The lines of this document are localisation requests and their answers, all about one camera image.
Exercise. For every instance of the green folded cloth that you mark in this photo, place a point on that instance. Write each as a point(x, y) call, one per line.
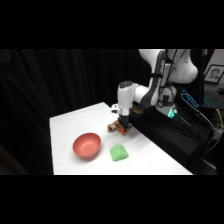
point(119, 153)

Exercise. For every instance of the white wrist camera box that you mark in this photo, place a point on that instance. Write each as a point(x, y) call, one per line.
point(114, 109)

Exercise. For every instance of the black curtain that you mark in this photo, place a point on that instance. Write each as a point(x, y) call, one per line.
point(40, 100)

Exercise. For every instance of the brown plush toy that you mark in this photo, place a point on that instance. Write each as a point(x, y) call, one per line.
point(113, 127)

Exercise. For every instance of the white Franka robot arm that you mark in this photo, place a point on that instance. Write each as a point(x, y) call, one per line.
point(156, 80)

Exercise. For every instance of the green status light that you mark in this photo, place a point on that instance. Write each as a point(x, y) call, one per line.
point(171, 113)

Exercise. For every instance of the framed portrait picture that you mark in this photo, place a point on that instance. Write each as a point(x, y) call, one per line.
point(214, 73)

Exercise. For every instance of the pink bowl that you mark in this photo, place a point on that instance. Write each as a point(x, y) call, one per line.
point(87, 146)

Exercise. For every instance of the black robot stand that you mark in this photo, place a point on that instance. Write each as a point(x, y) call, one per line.
point(160, 136)

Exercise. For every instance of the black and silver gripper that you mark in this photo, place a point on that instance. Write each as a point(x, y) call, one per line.
point(124, 120)

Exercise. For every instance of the blue-lit device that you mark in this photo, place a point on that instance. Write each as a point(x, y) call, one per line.
point(190, 98)

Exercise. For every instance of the red ball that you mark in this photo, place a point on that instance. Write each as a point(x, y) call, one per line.
point(124, 132)

